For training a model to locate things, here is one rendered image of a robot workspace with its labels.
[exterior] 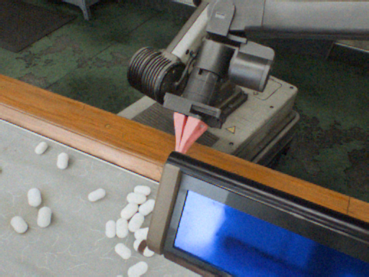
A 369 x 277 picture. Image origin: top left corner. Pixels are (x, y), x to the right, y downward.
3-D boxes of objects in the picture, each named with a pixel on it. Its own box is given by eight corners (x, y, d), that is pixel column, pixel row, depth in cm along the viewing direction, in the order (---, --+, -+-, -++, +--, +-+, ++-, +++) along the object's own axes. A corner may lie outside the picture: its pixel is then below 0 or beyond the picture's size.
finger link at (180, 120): (197, 167, 53) (218, 112, 53) (158, 152, 56) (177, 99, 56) (207, 169, 60) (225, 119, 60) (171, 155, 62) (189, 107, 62)
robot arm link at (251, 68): (225, 14, 62) (216, -4, 54) (287, 29, 59) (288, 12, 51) (204, 78, 63) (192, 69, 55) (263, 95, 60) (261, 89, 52)
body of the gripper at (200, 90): (217, 120, 53) (233, 76, 53) (161, 102, 57) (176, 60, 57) (224, 126, 60) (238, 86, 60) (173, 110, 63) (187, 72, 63)
